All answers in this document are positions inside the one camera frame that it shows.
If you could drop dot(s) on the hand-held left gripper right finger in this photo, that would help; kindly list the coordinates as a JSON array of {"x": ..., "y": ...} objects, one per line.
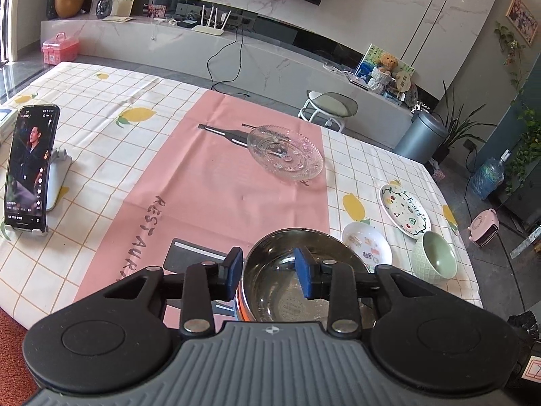
[{"x": 305, "y": 275}]

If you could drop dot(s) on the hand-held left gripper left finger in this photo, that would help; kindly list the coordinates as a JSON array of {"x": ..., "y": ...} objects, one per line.
[{"x": 235, "y": 271}]

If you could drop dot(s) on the stainless steel bowl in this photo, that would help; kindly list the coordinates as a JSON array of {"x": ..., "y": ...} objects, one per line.
[{"x": 270, "y": 270}]

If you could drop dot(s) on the small white printed dish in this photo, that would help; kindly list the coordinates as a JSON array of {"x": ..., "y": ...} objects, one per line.
[{"x": 364, "y": 241}]

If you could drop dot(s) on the large white printed plate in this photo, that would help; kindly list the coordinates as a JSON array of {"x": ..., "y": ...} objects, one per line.
[{"x": 403, "y": 211}]

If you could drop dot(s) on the clear glass plate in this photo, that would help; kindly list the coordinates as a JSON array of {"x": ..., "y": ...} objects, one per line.
[{"x": 287, "y": 153}]

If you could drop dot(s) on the green ceramic bowl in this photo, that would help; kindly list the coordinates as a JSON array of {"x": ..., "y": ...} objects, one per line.
[{"x": 437, "y": 258}]

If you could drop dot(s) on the pink table mat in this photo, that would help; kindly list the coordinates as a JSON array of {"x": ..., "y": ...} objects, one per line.
[{"x": 190, "y": 177}]

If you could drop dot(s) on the patterned pink basket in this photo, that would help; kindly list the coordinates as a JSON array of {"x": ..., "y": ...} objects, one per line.
[{"x": 436, "y": 170}]

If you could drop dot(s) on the white stool with grey seat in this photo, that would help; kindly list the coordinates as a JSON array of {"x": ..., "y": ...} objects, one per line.
[{"x": 327, "y": 103}]

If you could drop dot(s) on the white lemon print tablecloth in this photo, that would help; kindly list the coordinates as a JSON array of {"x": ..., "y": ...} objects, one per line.
[{"x": 105, "y": 148}]

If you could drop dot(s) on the grey trash can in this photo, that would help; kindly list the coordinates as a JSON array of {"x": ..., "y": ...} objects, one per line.
[{"x": 420, "y": 137}]

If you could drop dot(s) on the pink space heater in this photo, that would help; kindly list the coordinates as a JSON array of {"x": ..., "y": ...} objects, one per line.
[{"x": 484, "y": 228}]

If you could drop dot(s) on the white phone stand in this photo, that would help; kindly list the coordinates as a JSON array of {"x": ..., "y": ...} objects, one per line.
[{"x": 60, "y": 177}]

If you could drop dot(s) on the blue water bottle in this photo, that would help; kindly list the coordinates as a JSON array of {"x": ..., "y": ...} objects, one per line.
[{"x": 487, "y": 178}]

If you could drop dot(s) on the white woven basket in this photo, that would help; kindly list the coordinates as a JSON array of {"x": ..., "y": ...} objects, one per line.
[{"x": 379, "y": 80}]

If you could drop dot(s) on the potted long-leaf plant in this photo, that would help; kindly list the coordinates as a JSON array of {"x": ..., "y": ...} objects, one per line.
[{"x": 458, "y": 129}]

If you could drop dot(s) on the round paper fan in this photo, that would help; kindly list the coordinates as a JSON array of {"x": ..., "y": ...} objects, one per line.
[{"x": 401, "y": 82}]

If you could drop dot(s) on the white marble tv cabinet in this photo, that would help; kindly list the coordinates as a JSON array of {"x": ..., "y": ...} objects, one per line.
[{"x": 270, "y": 57}]

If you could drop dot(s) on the brown teddy bear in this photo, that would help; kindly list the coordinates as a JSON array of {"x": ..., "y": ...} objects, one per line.
[{"x": 387, "y": 62}]

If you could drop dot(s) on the black smartphone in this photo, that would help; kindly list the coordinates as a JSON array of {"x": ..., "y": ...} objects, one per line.
[{"x": 29, "y": 169}]

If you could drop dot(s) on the orange rug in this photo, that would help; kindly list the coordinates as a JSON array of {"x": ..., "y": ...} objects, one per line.
[{"x": 12, "y": 346}]

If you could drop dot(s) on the white router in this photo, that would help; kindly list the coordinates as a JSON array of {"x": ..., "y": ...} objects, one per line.
[{"x": 211, "y": 28}]

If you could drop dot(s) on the pink storage box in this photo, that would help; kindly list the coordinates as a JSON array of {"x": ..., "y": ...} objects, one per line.
[{"x": 61, "y": 48}]

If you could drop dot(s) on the dark glass vase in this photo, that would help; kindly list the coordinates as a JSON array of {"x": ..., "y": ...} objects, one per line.
[{"x": 103, "y": 7}]

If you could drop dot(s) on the hanging vine plant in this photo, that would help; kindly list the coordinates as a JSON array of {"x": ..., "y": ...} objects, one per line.
[{"x": 509, "y": 50}]

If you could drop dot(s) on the white photo frame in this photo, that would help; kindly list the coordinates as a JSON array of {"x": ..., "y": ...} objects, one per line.
[{"x": 126, "y": 2}]

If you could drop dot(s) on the framed wall picture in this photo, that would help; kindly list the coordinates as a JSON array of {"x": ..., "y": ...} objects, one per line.
[{"x": 522, "y": 19}]

